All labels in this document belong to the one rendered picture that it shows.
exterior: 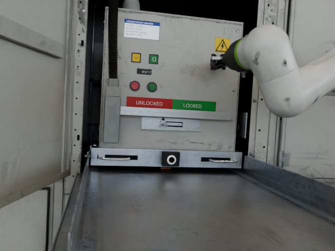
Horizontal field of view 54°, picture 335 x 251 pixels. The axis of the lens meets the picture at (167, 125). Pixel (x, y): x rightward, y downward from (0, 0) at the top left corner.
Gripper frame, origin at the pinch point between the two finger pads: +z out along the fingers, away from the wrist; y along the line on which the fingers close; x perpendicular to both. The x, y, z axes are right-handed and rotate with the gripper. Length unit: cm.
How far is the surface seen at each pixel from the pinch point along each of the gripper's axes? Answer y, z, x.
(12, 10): -59, -28, 4
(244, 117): 12.1, 0.6, -17.7
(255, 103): 15.6, -0.5, -12.5
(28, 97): -56, -21, -15
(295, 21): 27.3, -2.9, 17.1
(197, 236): -21, -54, -38
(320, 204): 14, -41, -37
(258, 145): 17.5, -0.9, -27.5
